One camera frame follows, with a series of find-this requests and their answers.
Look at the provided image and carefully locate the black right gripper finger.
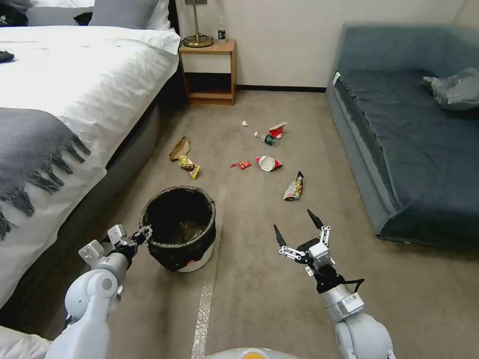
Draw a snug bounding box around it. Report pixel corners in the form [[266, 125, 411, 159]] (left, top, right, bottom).
[[273, 224, 308, 262], [307, 208, 333, 247]]

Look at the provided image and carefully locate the white trash can black bag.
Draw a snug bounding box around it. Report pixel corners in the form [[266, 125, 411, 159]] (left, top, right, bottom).
[[140, 185, 218, 273]]

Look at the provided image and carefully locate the shiny floor tape strip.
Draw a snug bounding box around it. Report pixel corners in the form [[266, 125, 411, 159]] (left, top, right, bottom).
[[190, 279, 217, 359]]

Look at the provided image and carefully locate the crumpled chip bag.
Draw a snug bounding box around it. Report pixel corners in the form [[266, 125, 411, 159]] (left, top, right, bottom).
[[282, 171, 305, 202]]

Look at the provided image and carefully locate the yellow snack wrapper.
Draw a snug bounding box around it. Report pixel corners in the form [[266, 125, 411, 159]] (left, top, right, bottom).
[[178, 155, 201, 180]]

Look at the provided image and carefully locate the brown cardboard wedge box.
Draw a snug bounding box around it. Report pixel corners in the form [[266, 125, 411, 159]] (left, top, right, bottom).
[[169, 136, 191, 162]]

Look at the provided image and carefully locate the red white paper cup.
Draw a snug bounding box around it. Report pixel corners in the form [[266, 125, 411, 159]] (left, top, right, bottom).
[[255, 155, 284, 173]]

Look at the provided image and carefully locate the white robot front shell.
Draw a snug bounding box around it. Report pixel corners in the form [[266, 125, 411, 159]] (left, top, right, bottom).
[[205, 347, 289, 359]]

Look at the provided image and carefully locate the red paper food box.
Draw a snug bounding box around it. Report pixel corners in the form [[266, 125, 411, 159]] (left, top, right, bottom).
[[268, 121, 289, 140]]

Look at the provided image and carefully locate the blue fabric sofa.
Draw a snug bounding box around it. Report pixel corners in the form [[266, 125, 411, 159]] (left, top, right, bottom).
[[326, 22, 479, 248]]

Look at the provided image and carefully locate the grey fringed blanket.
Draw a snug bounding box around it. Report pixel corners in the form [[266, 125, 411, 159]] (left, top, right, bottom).
[[0, 107, 92, 241]]

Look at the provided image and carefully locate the bed with white duvet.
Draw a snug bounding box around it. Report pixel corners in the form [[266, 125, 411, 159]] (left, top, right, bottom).
[[0, 25, 183, 311]]

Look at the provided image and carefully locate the wooden nightstand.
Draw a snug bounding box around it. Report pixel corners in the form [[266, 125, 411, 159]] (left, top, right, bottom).
[[178, 38, 238, 106]]

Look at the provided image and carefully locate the grey plastic bag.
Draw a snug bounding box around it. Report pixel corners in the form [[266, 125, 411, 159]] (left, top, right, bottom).
[[420, 67, 479, 111]]

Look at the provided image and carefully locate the brass table lamp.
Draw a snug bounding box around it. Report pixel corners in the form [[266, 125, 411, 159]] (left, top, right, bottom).
[[183, 0, 215, 48]]

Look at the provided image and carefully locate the grey pillow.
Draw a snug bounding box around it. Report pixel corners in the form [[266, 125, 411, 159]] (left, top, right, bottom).
[[91, 0, 161, 27]]

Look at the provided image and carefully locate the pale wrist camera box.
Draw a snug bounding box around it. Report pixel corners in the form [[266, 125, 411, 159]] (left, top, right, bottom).
[[107, 224, 126, 244], [306, 241, 335, 267]]

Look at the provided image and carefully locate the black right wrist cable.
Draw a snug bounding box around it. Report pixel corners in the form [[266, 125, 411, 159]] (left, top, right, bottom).
[[336, 276, 366, 297]]

